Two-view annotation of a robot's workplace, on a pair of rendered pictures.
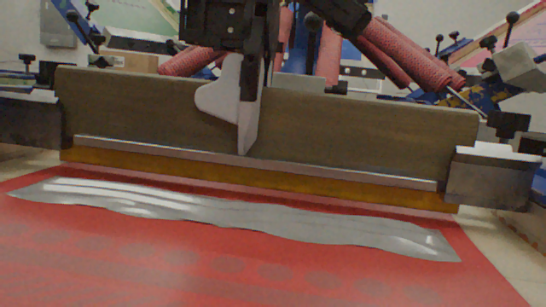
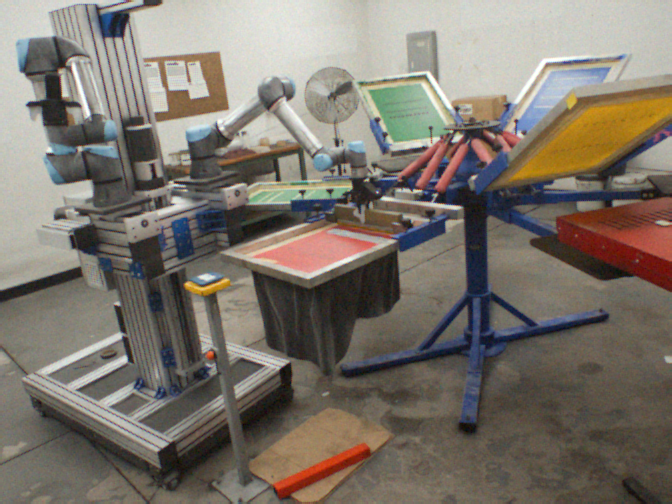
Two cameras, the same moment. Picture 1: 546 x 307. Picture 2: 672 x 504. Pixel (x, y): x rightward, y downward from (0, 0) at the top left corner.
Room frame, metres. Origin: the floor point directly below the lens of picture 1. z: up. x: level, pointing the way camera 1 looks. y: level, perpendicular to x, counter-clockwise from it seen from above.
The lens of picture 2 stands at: (-1.53, -1.58, 1.71)
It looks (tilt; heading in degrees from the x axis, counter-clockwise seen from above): 18 degrees down; 43
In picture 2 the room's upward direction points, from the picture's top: 7 degrees counter-clockwise
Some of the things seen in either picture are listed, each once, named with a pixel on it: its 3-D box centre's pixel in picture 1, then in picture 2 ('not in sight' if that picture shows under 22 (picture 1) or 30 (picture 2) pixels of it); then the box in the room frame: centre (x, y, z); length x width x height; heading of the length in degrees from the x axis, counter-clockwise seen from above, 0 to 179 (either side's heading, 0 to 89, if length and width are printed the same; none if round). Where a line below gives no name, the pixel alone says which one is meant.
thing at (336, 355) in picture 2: not in sight; (364, 305); (0.13, -0.15, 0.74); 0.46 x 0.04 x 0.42; 174
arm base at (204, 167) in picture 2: not in sight; (204, 165); (0.07, 0.69, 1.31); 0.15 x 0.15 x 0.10
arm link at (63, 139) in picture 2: not in sight; (66, 137); (-0.63, 0.46, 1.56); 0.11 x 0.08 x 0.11; 157
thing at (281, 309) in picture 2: not in sight; (288, 314); (-0.08, 0.08, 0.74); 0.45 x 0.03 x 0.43; 84
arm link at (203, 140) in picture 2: not in sight; (200, 140); (0.07, 0.69, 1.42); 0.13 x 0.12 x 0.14; 18
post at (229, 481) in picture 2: not in sight; (227, 387); (-0.34, 0.23, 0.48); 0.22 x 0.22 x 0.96; 84
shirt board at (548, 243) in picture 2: not in sight; (542, 228); (0.86, -0.60, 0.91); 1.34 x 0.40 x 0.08; 54
